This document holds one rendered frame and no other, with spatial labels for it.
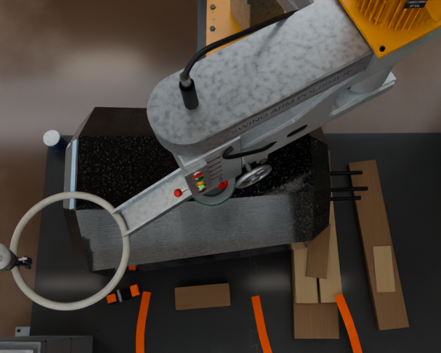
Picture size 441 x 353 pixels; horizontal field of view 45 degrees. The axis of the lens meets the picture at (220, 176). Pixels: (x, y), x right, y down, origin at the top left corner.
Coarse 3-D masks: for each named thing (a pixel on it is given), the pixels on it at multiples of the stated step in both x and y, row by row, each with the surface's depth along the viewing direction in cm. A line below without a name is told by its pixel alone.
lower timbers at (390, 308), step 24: (360, 168) 310; (360, 192) 306; (360, 216) 303; (384, 216) 302; (360, 240) 305; (384, 240) 299; (312, 312) 289; (336, 312) 289; (384, 312) 289; (312, 336) 286; (336, 336) 286
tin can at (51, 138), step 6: (48, 132) 318; (54, 132) 318; (48, 138) 317; (54, 138) 317; (60, 138) 319; (48, 144) 316; (54, 144) 316; (60, 144) 321; (66, 144) 329; (54, 150) 325; (60, 150) 326
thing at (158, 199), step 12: (168, 180) 218; (180, 180) 218; (144, 192) 217; (156, 192) 220; (168, 192) 219; (132, 204) 222; (144, 204) 221; (156, 204) 220; (168, 204) 218; (180, 204) 216; (132, 216) 222; (144, 216) 221; (156, 216) 215; (132, 228) 217
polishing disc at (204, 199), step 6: (234, 180) 230; (228, 186) 229; (234, 186) 229; (210, 192) 229; (216, 192) 229; (222, 192) 228; (228, 192) 228; (198, 198) 228; (204, 198) 228; (210, 198) 228; (216, 198) 228; (222, 198) 228; (210, 204) 228
